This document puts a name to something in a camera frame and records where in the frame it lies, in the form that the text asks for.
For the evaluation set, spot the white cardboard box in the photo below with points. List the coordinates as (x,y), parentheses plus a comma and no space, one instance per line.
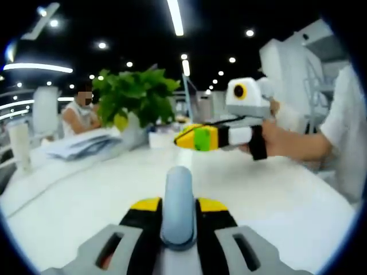
(160,140)

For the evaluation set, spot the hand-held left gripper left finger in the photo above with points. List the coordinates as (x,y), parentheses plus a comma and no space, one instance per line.
(140,229)

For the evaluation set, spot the ceiling light strips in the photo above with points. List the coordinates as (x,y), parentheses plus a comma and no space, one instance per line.
(176,17)

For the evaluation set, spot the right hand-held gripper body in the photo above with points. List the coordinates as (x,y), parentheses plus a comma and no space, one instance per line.
(252,100)

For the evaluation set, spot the person's right hand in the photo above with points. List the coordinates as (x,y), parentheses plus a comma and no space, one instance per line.
(276,140)

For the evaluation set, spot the green potted plant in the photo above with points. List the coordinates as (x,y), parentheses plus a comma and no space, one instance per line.
(137,94)

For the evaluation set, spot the white storage shelf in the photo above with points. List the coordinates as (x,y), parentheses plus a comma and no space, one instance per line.
(318,86)

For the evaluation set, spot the white tall vase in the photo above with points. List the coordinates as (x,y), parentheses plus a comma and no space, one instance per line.
(20,143)

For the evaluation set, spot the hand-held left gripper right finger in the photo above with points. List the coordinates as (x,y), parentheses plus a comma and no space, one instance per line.
(215,229)

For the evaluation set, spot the ceiling air conditioner vent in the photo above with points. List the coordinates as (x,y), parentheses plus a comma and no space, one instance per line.
(43,20)

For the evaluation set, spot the white column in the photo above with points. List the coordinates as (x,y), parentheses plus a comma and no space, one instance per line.
(46,109)

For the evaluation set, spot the ceiling spot lights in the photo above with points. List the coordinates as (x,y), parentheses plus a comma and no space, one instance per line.
(102,45)

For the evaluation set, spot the stack of printed papers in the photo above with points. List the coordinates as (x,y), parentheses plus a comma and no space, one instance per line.
(83,146)

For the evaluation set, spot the white square pillar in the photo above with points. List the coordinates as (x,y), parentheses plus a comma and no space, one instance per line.
(286,71)

